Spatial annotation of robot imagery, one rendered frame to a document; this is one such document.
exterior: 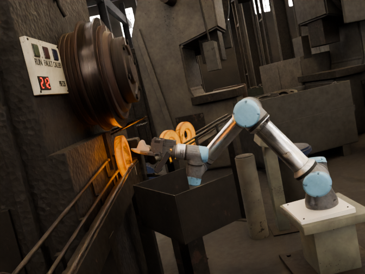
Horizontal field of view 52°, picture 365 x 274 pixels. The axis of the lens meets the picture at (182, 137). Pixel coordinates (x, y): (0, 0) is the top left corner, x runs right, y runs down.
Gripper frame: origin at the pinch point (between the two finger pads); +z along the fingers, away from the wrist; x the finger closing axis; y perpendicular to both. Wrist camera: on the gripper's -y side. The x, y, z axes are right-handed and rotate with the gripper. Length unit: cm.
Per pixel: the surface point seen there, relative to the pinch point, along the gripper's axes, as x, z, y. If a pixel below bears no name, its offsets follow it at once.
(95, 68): 37, 11, 36
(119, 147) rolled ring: 20.7, 3.0, 4.8
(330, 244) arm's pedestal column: 10, -95, -31
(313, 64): -344, -180, 81
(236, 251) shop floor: -35, -60, -60
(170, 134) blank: -30.9, -15.0, 6.0
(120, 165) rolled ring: 22.2, 1.4, -2.6
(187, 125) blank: -44, -24, 10
